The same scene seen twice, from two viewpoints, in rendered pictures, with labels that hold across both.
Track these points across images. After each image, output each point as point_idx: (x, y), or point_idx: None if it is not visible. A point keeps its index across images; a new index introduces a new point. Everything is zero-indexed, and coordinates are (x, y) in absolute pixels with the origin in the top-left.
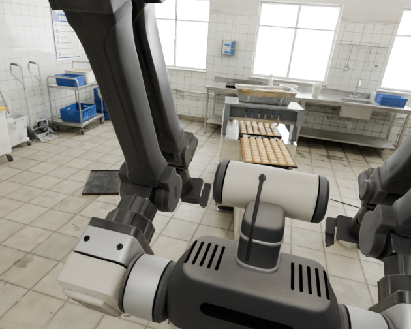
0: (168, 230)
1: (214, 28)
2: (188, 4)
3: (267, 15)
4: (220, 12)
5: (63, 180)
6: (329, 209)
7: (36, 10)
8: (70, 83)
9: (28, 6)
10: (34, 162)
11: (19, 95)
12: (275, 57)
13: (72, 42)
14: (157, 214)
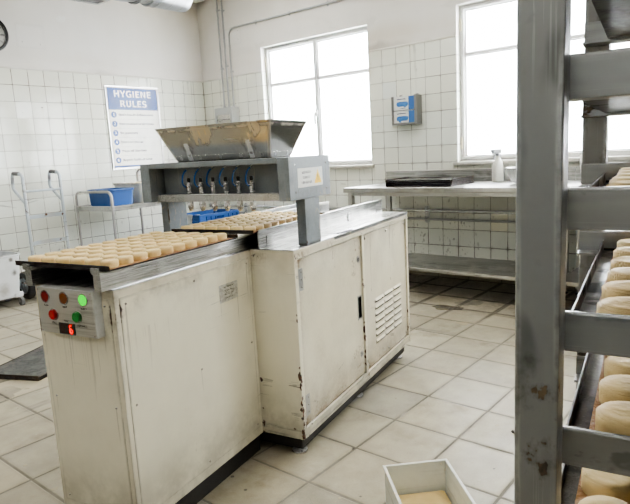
0: (26, 451)
1: (379, 78)
2: (334, 46)
3: (477, 30)
4: (385, 45)
5: None
6: (477, 454)
7: (76, 93)
8: (105, 200)
9: (60, 88)
10: None
11: (33, 225)
12: (508, 112)
13: (147, 140)
14: (50, 420)
